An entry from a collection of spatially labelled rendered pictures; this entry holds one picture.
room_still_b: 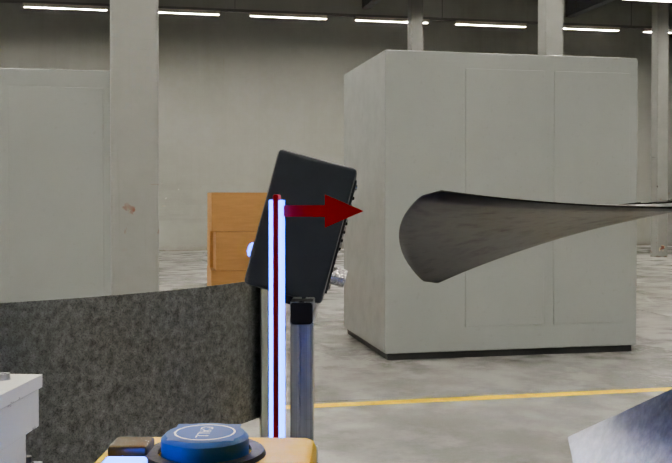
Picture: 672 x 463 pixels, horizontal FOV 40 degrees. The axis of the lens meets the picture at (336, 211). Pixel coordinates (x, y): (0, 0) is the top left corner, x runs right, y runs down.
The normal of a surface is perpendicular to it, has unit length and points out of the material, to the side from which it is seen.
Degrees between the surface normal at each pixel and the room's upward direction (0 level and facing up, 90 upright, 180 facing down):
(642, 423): 55
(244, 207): 90
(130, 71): 90
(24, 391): 90
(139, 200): 90
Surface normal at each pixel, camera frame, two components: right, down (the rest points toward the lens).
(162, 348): 0.74, 0.01
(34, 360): 0.57, 0.01
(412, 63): 0.21, 0.01
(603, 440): -0.68, -0.56
